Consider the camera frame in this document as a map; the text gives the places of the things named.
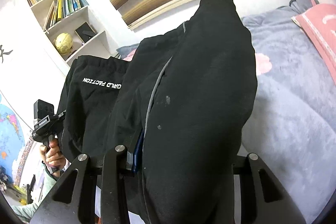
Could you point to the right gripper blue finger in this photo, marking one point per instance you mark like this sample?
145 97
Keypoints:
134 152

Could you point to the white bookshelf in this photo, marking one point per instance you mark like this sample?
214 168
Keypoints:
67 29

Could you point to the yellow globe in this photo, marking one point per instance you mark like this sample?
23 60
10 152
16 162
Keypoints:
63 43

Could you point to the row of books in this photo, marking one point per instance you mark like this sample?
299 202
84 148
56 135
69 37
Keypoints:
60 9

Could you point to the black picture frame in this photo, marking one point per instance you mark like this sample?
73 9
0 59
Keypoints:
85 32

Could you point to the grey floral bed blanket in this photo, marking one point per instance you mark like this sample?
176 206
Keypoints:
292 123

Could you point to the world map poster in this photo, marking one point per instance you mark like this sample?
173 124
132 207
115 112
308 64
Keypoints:
16 128

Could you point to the pink pillow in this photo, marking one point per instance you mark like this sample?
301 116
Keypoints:
318 22

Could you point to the person's left hand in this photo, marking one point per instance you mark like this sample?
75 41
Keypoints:
52 156

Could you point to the black hooded jacket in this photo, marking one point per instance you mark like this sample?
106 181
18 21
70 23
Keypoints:
189 92

